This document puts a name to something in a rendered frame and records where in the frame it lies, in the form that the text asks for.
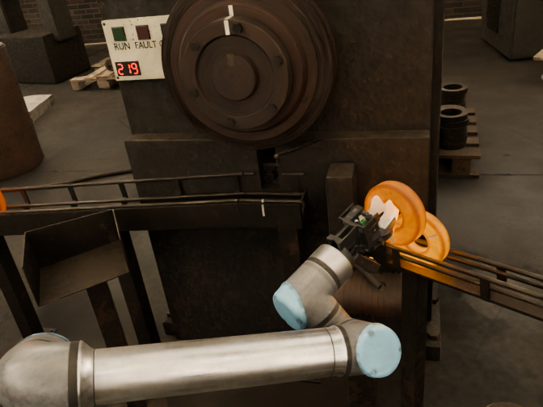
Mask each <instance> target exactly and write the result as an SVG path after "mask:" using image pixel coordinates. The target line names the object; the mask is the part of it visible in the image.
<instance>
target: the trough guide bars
mask: <svg viewBox="0 0 543 407"><path fill-rule="evenodd" d="M414 242H415V243H416V244H417V243H420V244H423V245H427V241H425V240H423V239H420V238H418V239H416V240H415V241H414ZM386 248H389V249H391V250H392V251H391V250H387V252H386V253H387V254H388V255H391V256H392V257H393V265H394V268H397V269H399V270H401V269H400V267H401V259H403V260H405V261H408V262H412V263H414V264H417V265H420V266H423V267H426V268H428V269H431V270H434V271H437V272H440V273H442V274H445V275H449V276H452V277H453V278H456V279H460V280H463V281H466V282H468V283H471V284H474V285H477V286H479V287H480V298H481V300H484V301H486V302H489V303H490V291H493V292H498V293H500V294H503V295H505V296H509V297H511V298H514V299H517V300H520V301H523V302H525V303H528V304H532V305H535V306H537V307H539V308H543V302H540V301H538V300H534V299H531V298H528V297H526V296H522V295H520V294H517V293H514V292H510V291H508V290H505V289H502V288H500V287H496V286H493V285H490V283H493V284H496V285H499V286H501V287H505V288H508V289H511V290H513V291H515V292H519V293H522V294H525V295H527V296H531V297H534V298H537V299H539V300H543V294H541V293H538V292H534V291H531V290H528V289H526V288H523V287H518V286H516V285H513V284H510V283H507V278H508V279H512V280H515V281H517V282H520V283H525V284H527V285H530V286H533V287H537V288H540V289H542V290H543V283H538V282H535V281H532V280H530V279H526V278H522V277H519V276H517V275H513V274H510V273H507V271H510V272H513V273H516V274H518V275H523V276H526V277H529V278H531V279H536V280H539V281H541V282H543V276H542V275H537V274H534V273H532V272H528V271H524V270H521V269H518V268H515V267H513V266H508V265H505V264H502V263H499V262H495V261H491V260H489V259H486V258H481V257H478V256H476V255H472V254H468V253H465V252H462V251H460V250H455V249H452V248H450V249H449V253H451V254H455V255H459V256H462V257H464V258H468V259H472V260H474V261H477V262H481V263H485V264H487V265H490V266H495V267H496V269H495V268H491V267H488V266H484V265H482V264H479V263H476V262H471V261H469V260H466V259H463V258H458V257H456V256H453V255H451V254H448V255H447V256H446V257H445V258H447V259H450V260H453V261H455V262H459V263H462V264H465V265H468V266H472V267H475V268H478V269H480V270H483V271H487V272H490V273H492V274H496V275H497V279H494V278H491V277H489V276H486V275H482V274H479V273H477V272H474V271H470V270H467V269H465V268H462V267H459V266H455V265H453V264H450V263H447V262H442V261H440V260H437V259H434V258H430V257H428V256H425V255H422V254H418V253H415V252H413V251H410V250H406V249H403V248H401V247H398V246H395V245H391V244H389V243H387V244H386ZM400 252H401V253H404V254H407V255H410V256H412V257H415V258H419V259H422V260H424V261H427V262H431V263H434V264H436V265H439V266H443V267H446V268H448V269H451V270H454V271H458V272H460V273H462V274H465V275H469V276H472V277H474V278H477V279H480V281H479V280H476V279H472V278H470V277H467V276H464V275H460V274H458V273H455V272H452V271H449V270H446V269H444V268H441V267H438V266H434V265H432V264H429V263H426V262H422V261H419V260H417V259H414V258H411V257H408V256H406V255H403V254H400Z"/></svg>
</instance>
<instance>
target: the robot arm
mask: <svg viewBox="0 0 543 407"><path fill-rule="evenodd" d="M349 209H351V211H350V212H349V213H348V214H347V215H346V216H345V217H344V216H343V215H344V214H345V213H346V212H347V211H348V210H349ZM398 213H399V210H398V209H397V208H396V207H395V206H394V205H393V203H392V201H391V200H388V201H387V202H386V203H383V202H382V201H381V199H380V197H379V196H378V195H375V196H374V197H373V198H372V202H371V208H370V209H369V210H368V211H365V210H364V208H363V207H361V206H360V205H356V206H355V205H354V203H352V204H351V205H350V206H349V207H348V208H347V209H346V210H345V211H344V212H343V213H342V214H341V215H340V216H339V217H338V218H339V223H340V225H341V228H342V229H341V230H340V231H339V232H338V233H337V234H336V235H335V236H334V235H332V234H330V235H329V236H328V237H327V238H326V239H327V241H328V245H326V244H323V245H320V246H319V247H318V248H317V249H316V250H315V251H314V252H313V253H312V254H311V255H310V256H309V258H308V259H307V260H306V261H305V262H304V263H303V264H302V265H301V266H300V267H299V268H298V269H297V270H296V271H295V272H294V273H293V274H292V275H291V276H290V277H289V278H288V279H287V280H286V281H285V282H283V283H282V284H281V286H280V288H279V289H278V290H277V291H276V292H275V294H274V296H273V303H274V305H275V308H276V310H277V312H278V313H279V314H280V316H281V317H282V318H283V319H284V320H285V321H286V323H287V324H288V325H290V326H291V327H292V328H294V329H296V330H291V331H283V332H274V333H265V334H248V335H239V336H231V337H222V338H206V339H196V340H188V341H179V342H163V343H154V344H145V345H136V346H119V347H111V348H102V349H93V348H91V347H89V346H88V345H87V344H86V343H85V342H84V341H73V342H70V341H69V340H68V339H67V338H65V337H63V336H61V335H59V334H54V333H39V334H33V335H31V336H28V337H26V338H25V339H23V340H22V341H20V342H19V343H18V344H17V345H16V346H15V347H13V348H11V349H10V350H9V351H7V352H6V354H5V355H4V356H3V357H2V358H1V359H0V404H1V406H2V407H94V406H95V405H107V404H115V403H121V402H128V401H140V400H148V399H154V398H161V397H173V396H181V395H187V394H194V393H201V392H214V391H221V390H227V389H234V388H247V387H254V386H260V385H267V384H280V383H287V382H293V381H300V380H313V379H320V378H326V377H333V376H336V377H344V376H345V377H346V376H358V375H367V376H369V377H371V378H382V377H386V376H388V375H390V374H391V373H392V372H393V371H394V370H395V369H396V368H397V366H398V364H399V362H400V358H401V354H402V348H401V344H400V341H399V339H398V336H397V334H396V333H395V332H394V331H393V330H392V329H390V328H389V327H387V326H385V325H382V324H381V323H372V322H367V321H361V320H357V319H353V318H351V317H350V316H349V315H348V314H347V313H346V311H345V310H344V309H343V308H342V306H341V305H340V304H339V303H338V302H337V301H336V299H335V298H334V297H333V295H334V294H335V293H336V292H337V291H338V290H339V289H340V288H341V287H342V285H343V284H344V283H345V282H346V281H347V280H348V279H349V278H350V277H351V275H352V273H353V270H352V267H353V266H354V265H355V264H356V265H357V266H359V267H360V269H362V270H363V271H364V272H368V273H370V274H371V272H372V273H374V274H377V272H378V270H379V267H380V265H381V264H379V263H377V261H376V260H374V259H373V258H372V257H368V256H366V255H365V256H363V255H361V254H358V253H357V252H355V251H356V250H358V251H360V252H362V253H364V252H365V251H367V252H369V251H370V250H375V249H376V248H377V247H378V246H379V245H383V244H384V243H385V241H387V240H388V239H389V238H390V237H391V236H392V235H393V233H394V229H395V226H396V224H397V218H398Z"/></svg>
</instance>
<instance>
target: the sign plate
mask: <svg viewBox="0 0 543 407"><path fill-rule="evenodd" d="M168 17H169V15H159V16H149V17H139V18H128V19H109V20H104V21H102V22H101V23H102V25H103V31H104V35H105V38H106V41H107V46H108V50H109V53H110V57H111V60H112V66H113V69H114V72H115V76H116V80H117V81H121V80H139V79H157V78H165V77H164V73H163V70H162V56H161V48H162V29H161V25H163V24H166V21H167V19H168ZM140 26H147V27H148V32H149V39H138V35H137V29H136V27H140ZM120 27H122V28H123V30H124V36H125V40H117V41H115V40H114V36H113V33H112V28H120ZM132 63H135V65H132ZM118 64H122V66H123V69H122V66H121V65H118ZM136 64H137V69H133V68H136ZM128 65H129V66H130V68H129V67H128ZM131 65H132V66H133V68H132V66H131ZM119 69H122V70H120V73H123V75H120V73H119V71H118V70H119ZM130 70H131V73H130ZM137 70H138V73H137ZM134 73H137V74H134Z"/></svg>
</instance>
